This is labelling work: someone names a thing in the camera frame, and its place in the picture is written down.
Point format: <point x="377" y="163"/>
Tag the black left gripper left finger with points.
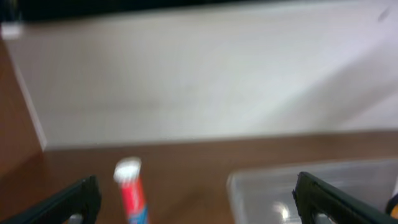
<point x="81" y="198"/>

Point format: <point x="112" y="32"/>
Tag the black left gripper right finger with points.
<point x="314" y="197"/>

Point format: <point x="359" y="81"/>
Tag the dark bottle white cap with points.
<point x="392" y="207"/>

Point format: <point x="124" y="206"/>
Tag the clear plastic container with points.
<point x="265" y="195"/>

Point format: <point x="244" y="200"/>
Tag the orange Redoxon tablet tube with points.
<point x="127" y="176"/>

